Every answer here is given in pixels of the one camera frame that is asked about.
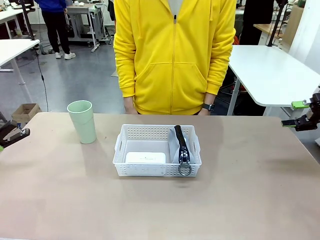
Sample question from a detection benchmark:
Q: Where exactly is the person in black clothes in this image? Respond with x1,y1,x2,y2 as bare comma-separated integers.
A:
239,0,274,46

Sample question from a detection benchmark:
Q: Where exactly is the gray height-adjustable desk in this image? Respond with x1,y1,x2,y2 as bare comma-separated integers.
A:
65,1,106,53

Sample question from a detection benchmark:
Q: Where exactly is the tall brown cardboard panel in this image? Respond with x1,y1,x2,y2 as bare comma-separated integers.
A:
284,4,304,50

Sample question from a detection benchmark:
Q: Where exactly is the wooden top desk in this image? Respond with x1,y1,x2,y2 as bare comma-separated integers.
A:
253,23,294,47

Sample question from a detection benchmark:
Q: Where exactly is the person in blue top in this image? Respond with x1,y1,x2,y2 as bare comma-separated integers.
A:
33,0,77,61

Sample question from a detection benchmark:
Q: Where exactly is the person's right hand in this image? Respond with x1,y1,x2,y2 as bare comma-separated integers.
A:
123,95,139,115

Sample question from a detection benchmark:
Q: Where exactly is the gray pouch with black zipper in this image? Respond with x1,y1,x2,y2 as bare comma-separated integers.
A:
167,124,194,177

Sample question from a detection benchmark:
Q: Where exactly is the black stapler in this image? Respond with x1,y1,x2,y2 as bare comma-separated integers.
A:
0,119,31,149

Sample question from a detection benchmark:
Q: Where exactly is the pale green cup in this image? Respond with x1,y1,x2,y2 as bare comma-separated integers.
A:
66,100,97,145

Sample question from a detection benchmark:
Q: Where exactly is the white perforated plastic basket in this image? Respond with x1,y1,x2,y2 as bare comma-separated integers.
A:
112,124,203,179

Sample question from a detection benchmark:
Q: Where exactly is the white box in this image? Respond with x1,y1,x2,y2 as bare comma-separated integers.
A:
125,151,167,165

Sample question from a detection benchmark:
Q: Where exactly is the yellow-sleeved right forearm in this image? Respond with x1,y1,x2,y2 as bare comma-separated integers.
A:
114,54,138,99

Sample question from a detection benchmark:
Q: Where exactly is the person in yellow hoodie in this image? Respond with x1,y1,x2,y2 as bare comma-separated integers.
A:
113,0,237,116

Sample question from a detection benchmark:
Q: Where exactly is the white table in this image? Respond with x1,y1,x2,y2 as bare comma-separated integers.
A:
0,38,41,101
227,44,320,116

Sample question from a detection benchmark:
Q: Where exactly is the black camera stand pole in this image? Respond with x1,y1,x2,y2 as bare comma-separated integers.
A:
266,0,289,48

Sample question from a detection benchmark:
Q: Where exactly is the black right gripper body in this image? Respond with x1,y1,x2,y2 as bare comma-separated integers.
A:
309,109,320,131

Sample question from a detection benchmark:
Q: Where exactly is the small cardboard box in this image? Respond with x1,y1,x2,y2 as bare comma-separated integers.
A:
10,102,43,124

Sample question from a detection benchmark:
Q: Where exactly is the white desk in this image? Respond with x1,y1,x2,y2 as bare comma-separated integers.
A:
0,8,25,39

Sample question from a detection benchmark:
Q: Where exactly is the black floor cable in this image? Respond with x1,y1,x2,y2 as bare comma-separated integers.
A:
36,44,50,112

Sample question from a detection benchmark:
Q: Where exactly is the yellow-sleeved left forearm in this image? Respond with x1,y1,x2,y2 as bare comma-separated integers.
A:
205,54,233,106

